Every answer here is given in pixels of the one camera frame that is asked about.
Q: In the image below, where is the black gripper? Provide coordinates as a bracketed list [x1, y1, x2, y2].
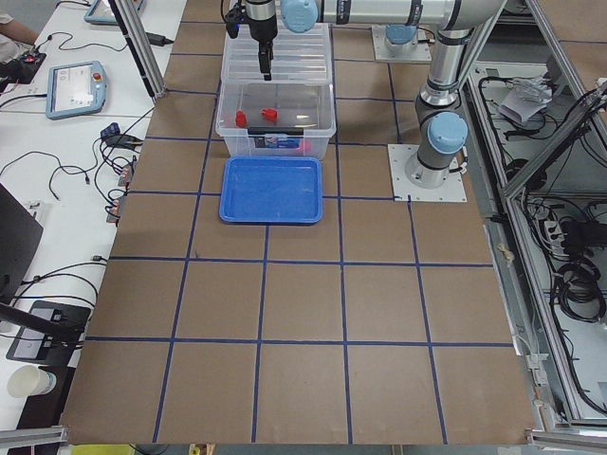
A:
[244, 0, 277, 81]

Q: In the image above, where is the clear plastic box lid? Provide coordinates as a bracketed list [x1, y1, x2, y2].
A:
[221, 24, 332, 85]

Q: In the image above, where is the red block from tray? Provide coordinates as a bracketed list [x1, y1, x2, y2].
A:
[261, 108, 279, 123]

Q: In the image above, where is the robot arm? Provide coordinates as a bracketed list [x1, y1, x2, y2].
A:
[226, 0, 504, 190]

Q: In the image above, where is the clear plastic storage box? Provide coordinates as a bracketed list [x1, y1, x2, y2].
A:
[215, 82, 336, 160]

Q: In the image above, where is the red block in box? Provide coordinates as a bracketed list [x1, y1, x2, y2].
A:
[234, 110, 248, 129]
[297, 139, 313, 155]

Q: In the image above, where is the black power adapter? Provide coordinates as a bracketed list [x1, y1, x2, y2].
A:
[146, 32, 175, 46]

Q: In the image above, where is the blue plastic tray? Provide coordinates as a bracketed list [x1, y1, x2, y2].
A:
[219, 156, 323, 225]

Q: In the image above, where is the teach pendant tablet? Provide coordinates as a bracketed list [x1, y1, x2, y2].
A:
[46, 61, 107, 120]
[83, 0, 148, 26]

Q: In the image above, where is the black monitor stand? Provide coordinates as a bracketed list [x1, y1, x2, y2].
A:
[1, 300, 91, 367]

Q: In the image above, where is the white paper cup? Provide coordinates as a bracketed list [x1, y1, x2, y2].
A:
[7, 365, 57, 398]

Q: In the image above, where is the black box latch handle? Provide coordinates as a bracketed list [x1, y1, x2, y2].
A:
[247, 126, 304, 137]

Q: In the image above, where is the aluminium frame post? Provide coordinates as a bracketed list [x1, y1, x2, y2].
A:
[109, 0, 166, 100]

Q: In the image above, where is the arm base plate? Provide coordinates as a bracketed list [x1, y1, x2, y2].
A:
[388, 144, 468, 203]
[372, 25, 433, 64]

